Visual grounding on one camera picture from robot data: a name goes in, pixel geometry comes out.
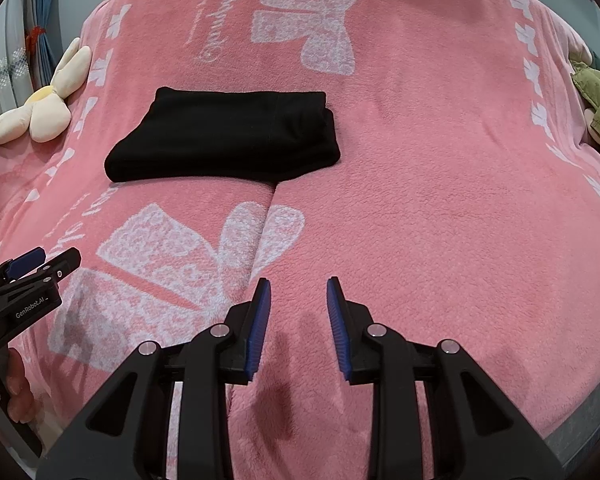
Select window curtain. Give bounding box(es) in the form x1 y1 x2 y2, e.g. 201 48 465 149
0 0 81 126

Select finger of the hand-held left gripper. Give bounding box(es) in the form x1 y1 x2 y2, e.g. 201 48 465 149
0 248 82 296
0 246 47 286

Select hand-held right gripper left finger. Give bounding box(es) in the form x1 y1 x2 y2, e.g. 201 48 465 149
36 277 272 480

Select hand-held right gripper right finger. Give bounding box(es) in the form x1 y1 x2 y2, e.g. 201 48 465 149
326 276 564 480

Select pink bow-print blanket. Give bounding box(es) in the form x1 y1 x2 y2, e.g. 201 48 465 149
0 0 600 480

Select grey bed base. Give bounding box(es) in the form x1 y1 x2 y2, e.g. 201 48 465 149
545 370 600 466

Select person's left hand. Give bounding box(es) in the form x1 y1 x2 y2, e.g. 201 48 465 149
0 347 35 420

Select cream flower plush toy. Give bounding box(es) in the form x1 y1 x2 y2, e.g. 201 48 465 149
0 37 92 145

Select black pants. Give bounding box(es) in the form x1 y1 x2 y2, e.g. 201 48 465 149
104 86 342 184

